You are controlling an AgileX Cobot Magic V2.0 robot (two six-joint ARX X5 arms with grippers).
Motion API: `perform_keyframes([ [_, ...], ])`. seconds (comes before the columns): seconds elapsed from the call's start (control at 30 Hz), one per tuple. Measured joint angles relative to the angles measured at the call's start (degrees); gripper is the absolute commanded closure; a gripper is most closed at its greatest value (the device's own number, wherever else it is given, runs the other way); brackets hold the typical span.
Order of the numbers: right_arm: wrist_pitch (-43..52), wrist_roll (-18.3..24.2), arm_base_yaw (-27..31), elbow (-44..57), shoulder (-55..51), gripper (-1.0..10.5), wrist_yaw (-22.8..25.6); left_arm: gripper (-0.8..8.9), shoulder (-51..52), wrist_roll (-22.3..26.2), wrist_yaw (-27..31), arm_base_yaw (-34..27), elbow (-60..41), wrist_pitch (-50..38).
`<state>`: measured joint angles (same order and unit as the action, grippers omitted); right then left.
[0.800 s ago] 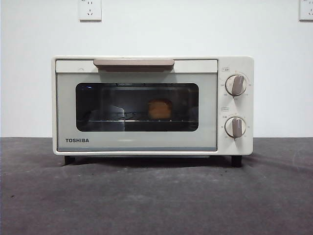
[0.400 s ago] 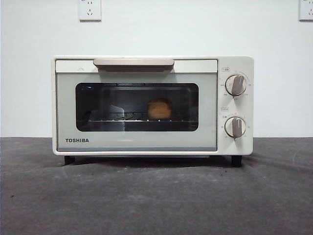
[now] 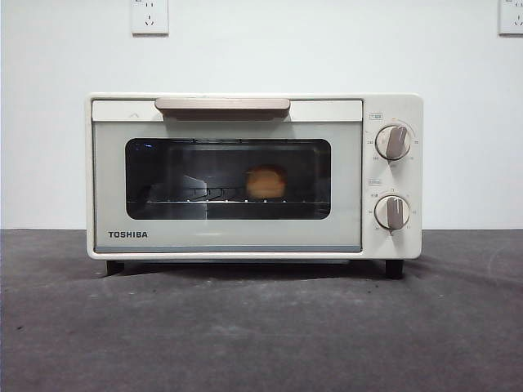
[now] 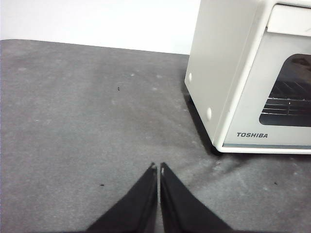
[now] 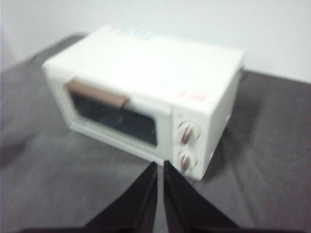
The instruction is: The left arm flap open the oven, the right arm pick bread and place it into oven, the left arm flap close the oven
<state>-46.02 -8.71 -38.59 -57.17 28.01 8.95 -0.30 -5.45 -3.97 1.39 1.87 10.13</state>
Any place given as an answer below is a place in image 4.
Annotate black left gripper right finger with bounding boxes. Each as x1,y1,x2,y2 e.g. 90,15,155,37
159,162,231,233

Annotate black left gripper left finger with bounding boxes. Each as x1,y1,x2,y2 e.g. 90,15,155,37
86,162,158,233

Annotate glass oven door beige handle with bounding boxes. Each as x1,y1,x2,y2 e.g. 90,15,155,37
221,4,311,149

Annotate white Toshiba toaster oven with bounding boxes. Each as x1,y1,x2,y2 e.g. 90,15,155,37
184,0,311,156

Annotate metal wire oven rack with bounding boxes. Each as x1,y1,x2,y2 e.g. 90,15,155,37
261,97,311,117

